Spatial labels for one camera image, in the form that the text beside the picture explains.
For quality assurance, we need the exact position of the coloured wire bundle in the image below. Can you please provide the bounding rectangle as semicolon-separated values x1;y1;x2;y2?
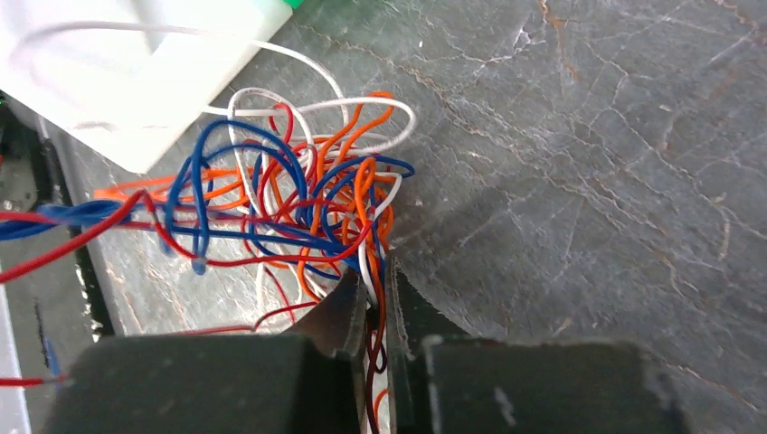
0;39;418;434

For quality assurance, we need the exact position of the clear white plastic bin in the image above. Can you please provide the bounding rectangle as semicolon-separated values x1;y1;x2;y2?
1;1;296;174

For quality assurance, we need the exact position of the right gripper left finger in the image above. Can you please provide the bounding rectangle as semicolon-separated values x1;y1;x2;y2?
287;269;367;433

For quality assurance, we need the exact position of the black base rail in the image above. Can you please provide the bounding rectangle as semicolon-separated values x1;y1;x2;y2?
0;90;121;373

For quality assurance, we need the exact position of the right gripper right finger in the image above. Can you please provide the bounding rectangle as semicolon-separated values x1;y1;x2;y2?
384;256;468;433

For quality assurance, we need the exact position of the green plastic bin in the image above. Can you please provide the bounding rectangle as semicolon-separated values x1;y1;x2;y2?
284;0;304;9

